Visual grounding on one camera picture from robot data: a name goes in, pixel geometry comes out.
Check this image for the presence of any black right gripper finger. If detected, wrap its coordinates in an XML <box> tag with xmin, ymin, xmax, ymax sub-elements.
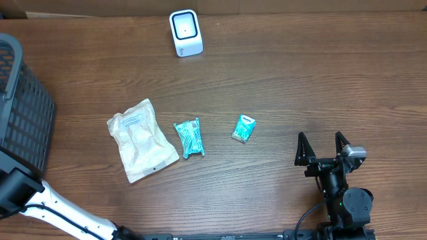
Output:
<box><xmin>294</xmin><ymin>132</ymin><xmax>316</xmax><ymax>166</ymax></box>
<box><xmin>335</xmin><ymin>131</ymin><xmax>350</xmax><ymax>156</ymax></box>

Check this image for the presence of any teal tissue pack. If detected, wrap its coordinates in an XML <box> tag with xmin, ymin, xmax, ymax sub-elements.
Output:
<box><xmin>232</xmin><ymin>114</ymin><xmax>256</xmax><ymax>143</ymax></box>

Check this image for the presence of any teal crinkled snack packet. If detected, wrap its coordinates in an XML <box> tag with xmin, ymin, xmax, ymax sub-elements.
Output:
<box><xmin>173</xmin><ymin>117</ymin><xmax>205</xmax><ymax>159</ymax></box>

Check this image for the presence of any clear white plastic pouch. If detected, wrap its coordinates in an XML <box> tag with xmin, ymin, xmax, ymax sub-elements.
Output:
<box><xmin>107</xmin><ymin>99</ymin><xmax>179</xmax><ymax>183</ymax></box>

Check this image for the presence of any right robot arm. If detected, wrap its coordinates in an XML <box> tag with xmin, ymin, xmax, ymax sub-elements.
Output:
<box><xmin>294</xmin><ymin>131</ymin><xmax>376</xmax><ymax>239</ymax></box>

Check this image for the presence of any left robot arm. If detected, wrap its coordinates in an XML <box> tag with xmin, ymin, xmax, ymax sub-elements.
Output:
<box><xmin>1</xmin><ymin>147</ymin><xmax>142</xmax><ymax>240</ymax></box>

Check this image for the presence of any white barcode scanner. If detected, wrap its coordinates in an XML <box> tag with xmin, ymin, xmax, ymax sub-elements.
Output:
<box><xmin>169</xmin><ymin>9</ymin><xmax>203</xmax><ymax>57</ymax></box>

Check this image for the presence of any grey plastic mesh basket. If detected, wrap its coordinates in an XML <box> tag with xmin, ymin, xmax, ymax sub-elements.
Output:
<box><xmin>1</xmin><ymin>33</ymin><xmax>56</xmax><ymax>173</ymax></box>

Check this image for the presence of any brown cardboard backdrop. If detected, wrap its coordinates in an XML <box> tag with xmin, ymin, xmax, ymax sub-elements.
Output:
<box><xmin>1</xmin><ymin>0</ymin><xmax>426</xmax><ymax>18</ymax></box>

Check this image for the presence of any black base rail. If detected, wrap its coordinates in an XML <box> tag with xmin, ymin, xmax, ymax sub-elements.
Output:
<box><xmin>139</xmin><ymin>228</ymin><xmax>377</xmax><ymax>240</ymax></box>

